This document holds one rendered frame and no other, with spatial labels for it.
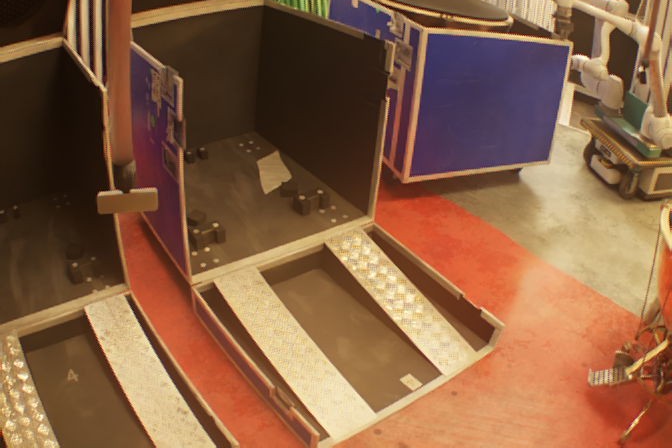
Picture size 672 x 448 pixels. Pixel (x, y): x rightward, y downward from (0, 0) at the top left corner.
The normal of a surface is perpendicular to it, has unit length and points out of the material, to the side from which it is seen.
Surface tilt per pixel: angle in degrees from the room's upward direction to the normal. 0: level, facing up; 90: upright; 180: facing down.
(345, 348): 1
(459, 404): 0
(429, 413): 0
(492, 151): 90
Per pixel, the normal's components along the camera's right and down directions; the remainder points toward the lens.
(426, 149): 0.38, 0.51
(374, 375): 0.11, -0.84
